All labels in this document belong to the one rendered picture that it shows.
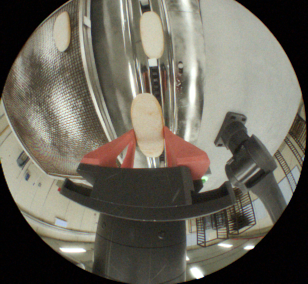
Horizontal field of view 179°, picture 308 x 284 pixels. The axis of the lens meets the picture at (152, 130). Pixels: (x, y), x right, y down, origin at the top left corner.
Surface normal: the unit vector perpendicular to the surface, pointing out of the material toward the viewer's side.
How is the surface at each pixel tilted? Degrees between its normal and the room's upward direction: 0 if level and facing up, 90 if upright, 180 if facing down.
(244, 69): 0
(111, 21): 0
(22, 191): 90
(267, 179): 59
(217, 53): 0
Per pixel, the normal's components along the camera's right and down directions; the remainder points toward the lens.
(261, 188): -0.85, 0.10
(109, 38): -0.06, 0.59
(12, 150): 0.99, -0.05
